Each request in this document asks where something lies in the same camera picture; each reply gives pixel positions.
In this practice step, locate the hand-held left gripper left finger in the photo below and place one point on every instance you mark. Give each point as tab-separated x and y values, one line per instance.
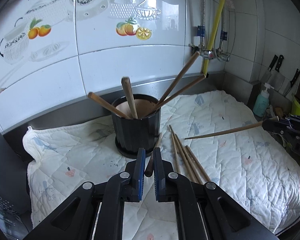
140	175

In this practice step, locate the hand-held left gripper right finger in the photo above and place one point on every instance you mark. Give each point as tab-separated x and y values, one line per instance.
158	175

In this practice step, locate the brown wooden chopstick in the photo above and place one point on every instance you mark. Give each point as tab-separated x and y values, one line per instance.
222	131
190	158
152	158
130	97
175	96
177	78
197	163
174	148
107	105
183	156

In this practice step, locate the black ribbed chopstick holder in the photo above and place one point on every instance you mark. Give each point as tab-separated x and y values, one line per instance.
136	135

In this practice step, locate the teal soap pump bottle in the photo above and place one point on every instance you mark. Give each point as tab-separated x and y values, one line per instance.
261	103

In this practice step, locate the white quilted mat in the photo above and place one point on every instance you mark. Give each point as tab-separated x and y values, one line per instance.
240	160

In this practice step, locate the metal water valve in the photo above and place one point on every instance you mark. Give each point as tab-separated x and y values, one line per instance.
223	55
202	51

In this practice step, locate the grey blender base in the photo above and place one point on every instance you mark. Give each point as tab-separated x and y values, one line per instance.
7	170

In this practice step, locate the small white wall outlet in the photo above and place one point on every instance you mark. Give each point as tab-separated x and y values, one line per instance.
231	3

